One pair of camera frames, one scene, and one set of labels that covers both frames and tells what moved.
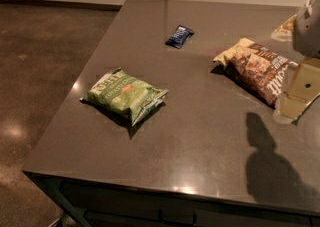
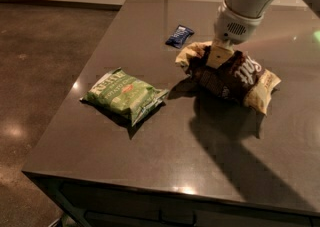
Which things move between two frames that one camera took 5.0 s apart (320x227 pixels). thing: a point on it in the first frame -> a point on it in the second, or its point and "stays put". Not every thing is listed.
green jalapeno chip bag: [124, 93] stays put
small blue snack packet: [179, 37] stays put
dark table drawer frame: [100, 204] stays put
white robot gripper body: [308, 31] -> [234, 28]
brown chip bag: [260, 69] -> [240, 76]
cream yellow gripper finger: [301, 92] -> [220, 52]
